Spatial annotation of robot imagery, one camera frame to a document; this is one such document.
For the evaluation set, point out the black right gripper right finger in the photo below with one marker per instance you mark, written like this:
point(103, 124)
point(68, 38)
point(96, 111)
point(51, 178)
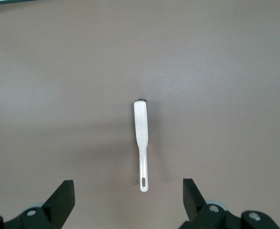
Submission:
point(197, 212)

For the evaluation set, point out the beige hand brush black bristles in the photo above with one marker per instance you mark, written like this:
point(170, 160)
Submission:
point(141, 124)

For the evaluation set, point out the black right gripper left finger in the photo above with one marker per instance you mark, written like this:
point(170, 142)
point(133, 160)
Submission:
point(56, 210)

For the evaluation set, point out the brown table mat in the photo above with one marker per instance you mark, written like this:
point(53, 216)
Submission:
point(58, 71)

